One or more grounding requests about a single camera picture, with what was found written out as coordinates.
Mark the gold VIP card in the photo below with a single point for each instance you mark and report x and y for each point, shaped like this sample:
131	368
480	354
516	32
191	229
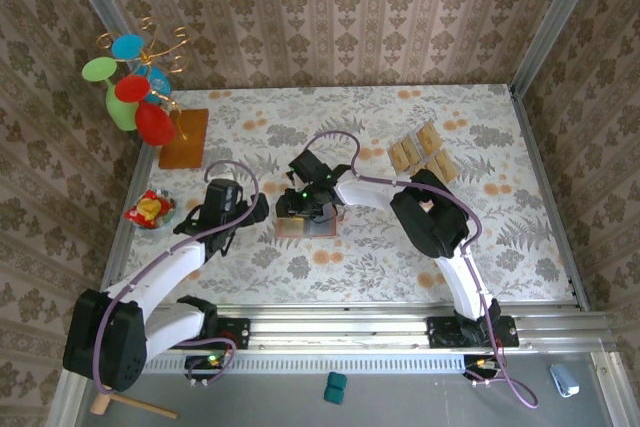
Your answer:
411	149
430	136
295	228
445	164
398	156

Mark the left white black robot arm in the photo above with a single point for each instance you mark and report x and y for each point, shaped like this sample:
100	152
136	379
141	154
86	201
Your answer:
115	337

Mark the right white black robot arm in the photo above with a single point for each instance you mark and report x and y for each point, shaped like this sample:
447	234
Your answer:
430	217

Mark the floral patterned tablecloth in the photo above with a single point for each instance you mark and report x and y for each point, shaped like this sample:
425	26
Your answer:
350	272

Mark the red plastic wine glass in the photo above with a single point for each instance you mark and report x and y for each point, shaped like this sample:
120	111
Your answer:
155	124

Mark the small black controller board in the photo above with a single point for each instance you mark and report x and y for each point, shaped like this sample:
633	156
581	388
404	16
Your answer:
205	367
480	367

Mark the green plastic wine glass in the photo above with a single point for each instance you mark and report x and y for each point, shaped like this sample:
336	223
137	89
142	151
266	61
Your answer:
120	107

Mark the teal rubber block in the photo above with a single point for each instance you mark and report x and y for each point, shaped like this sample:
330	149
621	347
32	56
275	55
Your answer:
335	387

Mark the wooden mallet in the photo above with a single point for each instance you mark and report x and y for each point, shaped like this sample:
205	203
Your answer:
150	408

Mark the blue plastic wine glass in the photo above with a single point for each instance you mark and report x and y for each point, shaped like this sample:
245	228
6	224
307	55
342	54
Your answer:
127	47

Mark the grey metal platform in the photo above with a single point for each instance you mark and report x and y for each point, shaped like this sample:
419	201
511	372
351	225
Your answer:
400	402

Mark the white blue stapler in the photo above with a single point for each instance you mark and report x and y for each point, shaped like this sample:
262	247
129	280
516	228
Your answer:
565	381

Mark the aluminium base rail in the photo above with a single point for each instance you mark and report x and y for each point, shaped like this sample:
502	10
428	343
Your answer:
340	332

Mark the aluminium side rail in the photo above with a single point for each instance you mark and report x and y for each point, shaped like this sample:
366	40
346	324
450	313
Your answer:
546	197

